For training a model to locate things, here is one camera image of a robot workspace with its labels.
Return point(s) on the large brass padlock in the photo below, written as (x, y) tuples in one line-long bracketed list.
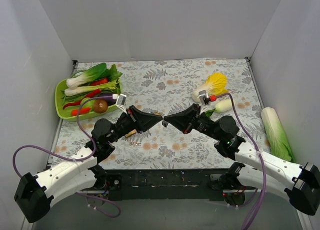
[(131, 133)]

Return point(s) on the red chili pepper toy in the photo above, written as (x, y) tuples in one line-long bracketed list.
[(89, 95)]

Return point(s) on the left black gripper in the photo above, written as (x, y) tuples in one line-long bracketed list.
[(132, 116)]

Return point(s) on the orange carrot toy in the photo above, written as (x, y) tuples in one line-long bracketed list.
[(80, 111)]

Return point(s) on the brass keys on cloth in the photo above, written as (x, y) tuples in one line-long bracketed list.
[(134, 143)]

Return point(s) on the bok choy toy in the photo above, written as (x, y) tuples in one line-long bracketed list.
[(87, 76)]

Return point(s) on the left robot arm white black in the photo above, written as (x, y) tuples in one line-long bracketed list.
[(36, 194)]

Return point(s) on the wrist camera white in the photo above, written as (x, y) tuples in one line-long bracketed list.
[(205, 99), (120, 102)]

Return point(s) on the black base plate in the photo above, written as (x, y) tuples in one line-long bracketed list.
[(168, 184)]

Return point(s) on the yellow napa cabbage toy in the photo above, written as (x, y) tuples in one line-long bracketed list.
[(214, 85)]

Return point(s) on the purple eggplant toy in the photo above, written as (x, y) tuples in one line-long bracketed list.
[(108, 96)]

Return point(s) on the celery stalk toy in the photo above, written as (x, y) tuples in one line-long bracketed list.
[(83, 89)]

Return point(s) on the white radish toy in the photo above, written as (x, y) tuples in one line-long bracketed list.
[(220, 107)]

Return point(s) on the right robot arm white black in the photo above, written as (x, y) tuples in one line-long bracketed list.
[(301, 183)]

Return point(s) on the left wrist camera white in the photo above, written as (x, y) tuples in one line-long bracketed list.
[(120, 102)]

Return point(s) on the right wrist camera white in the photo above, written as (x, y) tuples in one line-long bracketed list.
[(205, 99)]

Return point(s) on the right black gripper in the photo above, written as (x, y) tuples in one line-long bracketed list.
[(193, 119)]

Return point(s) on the green apple toy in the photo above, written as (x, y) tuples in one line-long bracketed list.
[(87, 102)]

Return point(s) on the green lettuce leaf toy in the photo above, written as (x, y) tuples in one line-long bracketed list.
[(112, 74)]

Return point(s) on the brown onion toy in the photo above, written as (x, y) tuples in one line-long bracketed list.
[(100, 106)]

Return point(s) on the large green white cabbage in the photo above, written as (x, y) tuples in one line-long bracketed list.
[(279, 144)]

